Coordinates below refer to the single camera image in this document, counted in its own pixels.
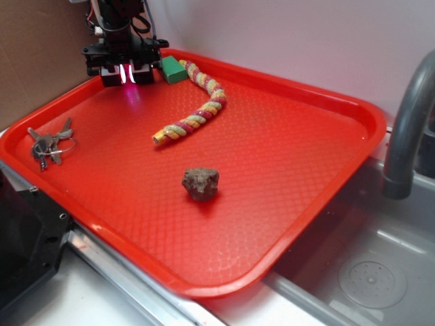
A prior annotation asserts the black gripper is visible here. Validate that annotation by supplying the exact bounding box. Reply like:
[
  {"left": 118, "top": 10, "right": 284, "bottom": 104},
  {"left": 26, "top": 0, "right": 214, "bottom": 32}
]
[{"left": 82, "top": 25, "right": 169, "bottom": 87}]

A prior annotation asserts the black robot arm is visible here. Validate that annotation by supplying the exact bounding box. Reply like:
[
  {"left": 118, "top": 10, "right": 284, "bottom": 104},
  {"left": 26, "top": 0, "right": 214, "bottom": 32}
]
[{"left": 82, "top": 1, "right": 169, "bottom": 87}]

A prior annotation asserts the green rectangular block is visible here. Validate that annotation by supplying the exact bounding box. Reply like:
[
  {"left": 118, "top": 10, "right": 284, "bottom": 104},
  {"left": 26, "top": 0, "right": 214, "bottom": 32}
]
[{"left": 161, "top": 56, "right": 188, "bottom": 84}]

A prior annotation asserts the brown cardboard panel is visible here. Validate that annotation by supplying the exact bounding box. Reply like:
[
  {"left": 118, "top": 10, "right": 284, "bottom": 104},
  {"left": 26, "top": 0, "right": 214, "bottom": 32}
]
[{"left": 1, "top": 1, "right": 93, "bottom": 130}]

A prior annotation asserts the bunch of silver keys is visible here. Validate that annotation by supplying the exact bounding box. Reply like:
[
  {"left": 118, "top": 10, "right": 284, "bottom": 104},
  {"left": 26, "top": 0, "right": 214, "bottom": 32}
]
[{"left": 27, "top": 117, "right": 77, "bottom": 171}]

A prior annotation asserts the brown rock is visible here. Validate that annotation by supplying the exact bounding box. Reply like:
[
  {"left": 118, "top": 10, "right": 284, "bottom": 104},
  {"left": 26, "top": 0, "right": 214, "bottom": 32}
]
[{"left": 181, "top": 167, "right": 220, "bottom": 202}]

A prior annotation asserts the red plastic tray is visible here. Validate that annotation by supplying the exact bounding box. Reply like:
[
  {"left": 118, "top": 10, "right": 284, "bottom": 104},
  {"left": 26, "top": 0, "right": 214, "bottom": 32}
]
[{"left": 1, "top": 50, "right": 386, "bottom": 299}]

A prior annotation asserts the grey sink faucet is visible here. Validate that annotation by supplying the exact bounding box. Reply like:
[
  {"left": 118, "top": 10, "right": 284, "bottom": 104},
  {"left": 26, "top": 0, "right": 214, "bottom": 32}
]
[{"left": 381, "top": 51, "right": 434, "bottom": 200}]

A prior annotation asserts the grey sink basin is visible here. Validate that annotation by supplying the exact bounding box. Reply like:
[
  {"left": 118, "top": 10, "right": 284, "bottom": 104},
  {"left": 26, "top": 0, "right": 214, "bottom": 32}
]
[{"left": 264, "top": 159, "right": 434, "bottom": 325}]

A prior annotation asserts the twisted multicolour rope toy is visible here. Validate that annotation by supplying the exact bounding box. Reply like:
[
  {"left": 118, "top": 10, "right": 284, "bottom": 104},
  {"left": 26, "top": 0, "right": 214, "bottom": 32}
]
[{"left": 152, "top": 60, "right": 227, "bottom": 145}]

